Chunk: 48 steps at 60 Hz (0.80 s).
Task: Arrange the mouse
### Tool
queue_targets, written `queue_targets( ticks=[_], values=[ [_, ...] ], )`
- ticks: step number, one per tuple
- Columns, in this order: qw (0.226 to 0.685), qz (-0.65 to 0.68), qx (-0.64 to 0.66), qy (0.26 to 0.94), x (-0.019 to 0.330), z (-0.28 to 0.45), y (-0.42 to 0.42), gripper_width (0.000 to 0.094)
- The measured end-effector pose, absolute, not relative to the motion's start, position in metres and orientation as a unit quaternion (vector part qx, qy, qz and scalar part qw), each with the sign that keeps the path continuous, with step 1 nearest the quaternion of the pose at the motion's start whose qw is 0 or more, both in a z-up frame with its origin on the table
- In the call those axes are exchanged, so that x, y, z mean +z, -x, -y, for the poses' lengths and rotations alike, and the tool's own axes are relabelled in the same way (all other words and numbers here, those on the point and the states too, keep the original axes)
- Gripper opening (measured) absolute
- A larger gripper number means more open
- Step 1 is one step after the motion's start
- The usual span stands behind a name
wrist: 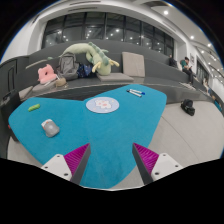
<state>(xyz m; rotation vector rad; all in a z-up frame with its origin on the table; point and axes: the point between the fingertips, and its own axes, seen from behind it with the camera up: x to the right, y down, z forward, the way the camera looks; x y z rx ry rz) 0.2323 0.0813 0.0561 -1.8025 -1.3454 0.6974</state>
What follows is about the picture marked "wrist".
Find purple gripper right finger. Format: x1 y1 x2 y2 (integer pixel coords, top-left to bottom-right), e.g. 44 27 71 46
132 143 182 185

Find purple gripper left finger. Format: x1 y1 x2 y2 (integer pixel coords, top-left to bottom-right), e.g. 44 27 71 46
42 143 91 185

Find grey computer mouse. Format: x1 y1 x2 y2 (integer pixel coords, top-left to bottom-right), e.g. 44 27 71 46
41 119 60 137

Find blue teal table mat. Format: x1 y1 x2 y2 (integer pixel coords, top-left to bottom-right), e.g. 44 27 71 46
9 84 167 189

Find black bag on floor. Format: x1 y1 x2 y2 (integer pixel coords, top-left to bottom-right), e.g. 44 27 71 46
181 99 195 116

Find small green object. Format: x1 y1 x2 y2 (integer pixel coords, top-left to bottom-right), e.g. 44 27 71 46
28 104 40 112

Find blue capped marker pen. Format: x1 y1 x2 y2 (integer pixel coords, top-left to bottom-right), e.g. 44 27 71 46
130 89 145 95

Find white marker pen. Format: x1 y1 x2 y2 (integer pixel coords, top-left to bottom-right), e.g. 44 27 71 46
126 90 142 98

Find small tan pouch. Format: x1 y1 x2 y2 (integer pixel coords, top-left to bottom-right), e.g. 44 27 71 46
55 78 67 87

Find pink plush cushion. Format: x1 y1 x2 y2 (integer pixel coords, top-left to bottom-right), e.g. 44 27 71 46
38 64 56 84

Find grey flat seat cushion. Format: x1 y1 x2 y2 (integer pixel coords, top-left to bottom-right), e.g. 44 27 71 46
97 73 134 82

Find dark blue bag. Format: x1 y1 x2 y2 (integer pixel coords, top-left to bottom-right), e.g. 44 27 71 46
77 64 92 78

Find grey backpack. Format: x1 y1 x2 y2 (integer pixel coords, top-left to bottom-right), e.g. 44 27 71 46
57 52 79 81

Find seated person in green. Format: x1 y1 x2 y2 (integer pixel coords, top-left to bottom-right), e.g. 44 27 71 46
180 57 195 84

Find green dragon plush toy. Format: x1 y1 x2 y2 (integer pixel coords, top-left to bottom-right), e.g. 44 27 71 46
61 42 120 76

